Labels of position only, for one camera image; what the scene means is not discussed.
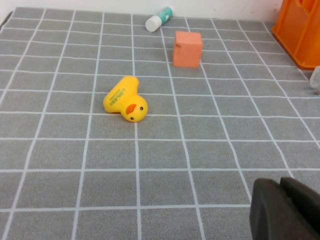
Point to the yellow rubber duck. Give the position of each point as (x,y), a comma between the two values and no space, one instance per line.
(125,100)

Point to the white power adapter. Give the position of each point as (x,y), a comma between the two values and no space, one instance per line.
(316,80)

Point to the salmon pink cube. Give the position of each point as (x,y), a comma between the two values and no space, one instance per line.
(187,50)

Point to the green and white glue stick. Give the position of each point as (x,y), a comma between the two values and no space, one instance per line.
(157,20)

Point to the orange plastic cutlery holder crate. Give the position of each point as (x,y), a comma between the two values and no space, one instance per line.
(295,37)

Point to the grey grid tablecloth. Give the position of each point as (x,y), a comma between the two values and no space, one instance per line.
(75,175)

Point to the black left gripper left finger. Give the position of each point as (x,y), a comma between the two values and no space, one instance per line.
(272,215)

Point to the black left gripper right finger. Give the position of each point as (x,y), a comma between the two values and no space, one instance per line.
(307,207)

